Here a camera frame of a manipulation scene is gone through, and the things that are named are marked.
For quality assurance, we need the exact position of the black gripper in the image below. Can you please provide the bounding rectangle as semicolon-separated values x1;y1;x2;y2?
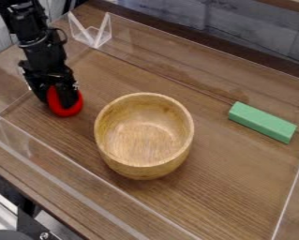
16;32;79;109

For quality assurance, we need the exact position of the red plush fruit green leaf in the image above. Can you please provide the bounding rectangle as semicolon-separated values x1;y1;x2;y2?
47;85;84;117

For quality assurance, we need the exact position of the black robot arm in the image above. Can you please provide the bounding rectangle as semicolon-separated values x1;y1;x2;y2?
0;0;83;115

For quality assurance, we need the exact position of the wooden bowl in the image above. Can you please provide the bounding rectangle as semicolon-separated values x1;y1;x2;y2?
94;92;194;180

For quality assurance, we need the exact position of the green rectangular block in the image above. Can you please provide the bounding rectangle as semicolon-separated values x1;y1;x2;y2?
229;101;297;144

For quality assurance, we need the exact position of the clear acrylic tray enclosure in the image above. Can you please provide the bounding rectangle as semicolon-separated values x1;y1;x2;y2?
0;7;299;240

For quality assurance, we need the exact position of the black camera mount with cable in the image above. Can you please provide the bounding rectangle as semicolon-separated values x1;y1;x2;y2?
0;205;79;240

